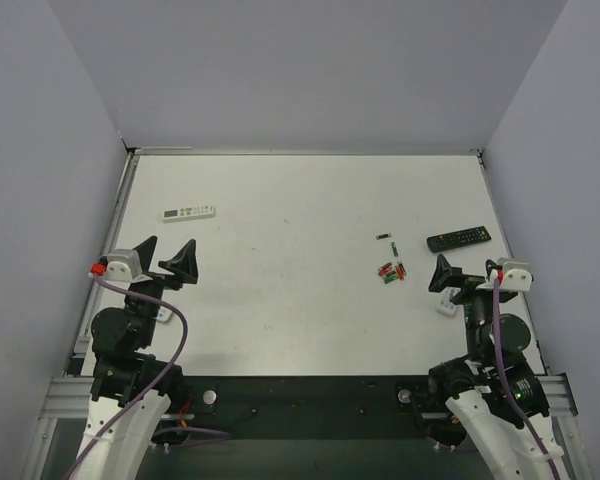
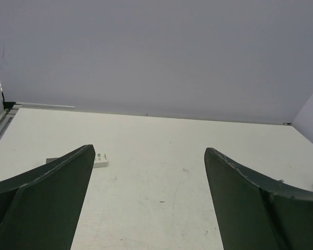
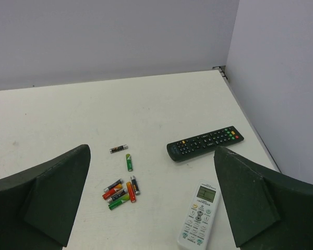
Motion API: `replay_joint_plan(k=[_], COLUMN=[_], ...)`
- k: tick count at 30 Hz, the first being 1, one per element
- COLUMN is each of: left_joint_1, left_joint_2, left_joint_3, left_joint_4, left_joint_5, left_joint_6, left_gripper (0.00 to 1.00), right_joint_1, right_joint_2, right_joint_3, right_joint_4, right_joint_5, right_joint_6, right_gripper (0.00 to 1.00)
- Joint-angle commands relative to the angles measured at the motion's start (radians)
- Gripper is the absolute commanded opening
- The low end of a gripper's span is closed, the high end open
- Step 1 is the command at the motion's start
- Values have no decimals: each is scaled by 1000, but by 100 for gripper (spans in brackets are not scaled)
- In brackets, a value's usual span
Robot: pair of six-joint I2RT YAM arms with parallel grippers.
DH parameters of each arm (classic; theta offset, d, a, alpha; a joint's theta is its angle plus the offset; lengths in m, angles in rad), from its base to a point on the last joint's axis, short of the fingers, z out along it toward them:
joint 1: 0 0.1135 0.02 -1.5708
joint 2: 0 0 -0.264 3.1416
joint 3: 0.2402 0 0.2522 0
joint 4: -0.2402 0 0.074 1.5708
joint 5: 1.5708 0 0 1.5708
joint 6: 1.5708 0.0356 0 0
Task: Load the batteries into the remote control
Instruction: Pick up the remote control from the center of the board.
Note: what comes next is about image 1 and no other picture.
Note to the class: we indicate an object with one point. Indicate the long white remote control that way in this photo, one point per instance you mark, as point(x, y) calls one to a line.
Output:
point(198, 212)

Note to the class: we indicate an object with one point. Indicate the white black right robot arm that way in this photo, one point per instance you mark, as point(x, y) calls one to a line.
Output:
point(492, 390)

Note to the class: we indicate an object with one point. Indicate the small white remote right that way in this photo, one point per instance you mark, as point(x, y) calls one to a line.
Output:
point(445, 306)

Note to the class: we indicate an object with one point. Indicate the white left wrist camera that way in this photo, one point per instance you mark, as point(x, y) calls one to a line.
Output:
point(121, 265)

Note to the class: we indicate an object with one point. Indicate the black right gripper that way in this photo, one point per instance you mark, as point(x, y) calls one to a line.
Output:
point(470, 291)

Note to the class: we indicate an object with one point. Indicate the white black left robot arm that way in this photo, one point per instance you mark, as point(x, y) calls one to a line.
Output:
point(131, 390)

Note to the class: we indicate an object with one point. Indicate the aluminium frame rail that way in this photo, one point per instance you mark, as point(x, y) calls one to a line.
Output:
point(67, 398)

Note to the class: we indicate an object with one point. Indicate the small white remote left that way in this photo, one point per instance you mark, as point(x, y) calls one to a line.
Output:
point(164, 315)

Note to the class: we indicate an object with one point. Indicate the small white remote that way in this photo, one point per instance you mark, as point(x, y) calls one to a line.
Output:
point(445, 306)
point(164, 315)

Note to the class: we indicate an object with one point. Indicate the black tv remote control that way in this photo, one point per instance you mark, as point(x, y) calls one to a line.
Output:
point(441, 243)

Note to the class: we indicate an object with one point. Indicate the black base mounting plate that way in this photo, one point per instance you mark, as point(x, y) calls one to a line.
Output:
point(311, 408)

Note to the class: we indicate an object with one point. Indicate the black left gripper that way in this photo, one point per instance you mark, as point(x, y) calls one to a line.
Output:
point(159, 280)

